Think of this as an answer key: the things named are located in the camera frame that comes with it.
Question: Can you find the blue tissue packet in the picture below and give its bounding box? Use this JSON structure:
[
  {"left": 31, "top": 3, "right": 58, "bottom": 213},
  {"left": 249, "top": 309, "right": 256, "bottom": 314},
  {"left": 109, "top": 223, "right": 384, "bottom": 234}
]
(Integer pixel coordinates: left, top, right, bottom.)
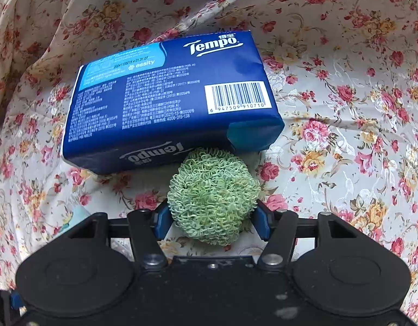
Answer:
[{"left": 62, "top": 30, "right": 285, "bottom": 176}]

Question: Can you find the light blue pouch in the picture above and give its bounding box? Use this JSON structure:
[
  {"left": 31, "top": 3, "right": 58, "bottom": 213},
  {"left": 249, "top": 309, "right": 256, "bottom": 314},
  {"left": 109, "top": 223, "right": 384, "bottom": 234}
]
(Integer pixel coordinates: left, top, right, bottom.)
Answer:
[{"left": 72, "top": 206, "right": 91, "bottom": 225}]

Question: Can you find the green knitted scrubber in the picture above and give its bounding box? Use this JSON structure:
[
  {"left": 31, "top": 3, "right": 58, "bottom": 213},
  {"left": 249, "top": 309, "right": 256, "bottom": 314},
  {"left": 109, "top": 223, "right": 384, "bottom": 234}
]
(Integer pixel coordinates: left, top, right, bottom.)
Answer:
[{"left": 166, "top": 148, "right": 261, "bottom": 246}]

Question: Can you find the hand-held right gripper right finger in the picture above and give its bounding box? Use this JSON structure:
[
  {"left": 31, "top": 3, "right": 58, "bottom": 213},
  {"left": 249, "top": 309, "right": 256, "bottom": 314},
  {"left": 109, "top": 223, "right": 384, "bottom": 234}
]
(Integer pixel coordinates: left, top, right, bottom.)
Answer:
[{"left": 253, "top": 200, "right": 366, "bottom": 269}]

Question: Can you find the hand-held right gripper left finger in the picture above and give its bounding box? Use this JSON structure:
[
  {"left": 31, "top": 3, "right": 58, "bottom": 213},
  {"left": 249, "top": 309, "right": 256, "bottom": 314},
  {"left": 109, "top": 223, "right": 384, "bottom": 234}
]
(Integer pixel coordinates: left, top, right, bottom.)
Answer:
[{"left": 64, "top": 200, "right": 169, "bottom": 269}]

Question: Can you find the floral cloth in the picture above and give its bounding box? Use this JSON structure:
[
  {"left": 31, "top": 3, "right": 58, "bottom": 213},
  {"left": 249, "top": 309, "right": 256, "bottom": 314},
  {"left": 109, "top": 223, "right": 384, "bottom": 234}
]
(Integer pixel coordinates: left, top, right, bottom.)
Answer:
[{"left": 0, "top": 0, "right": 418, "bottom": 326}]

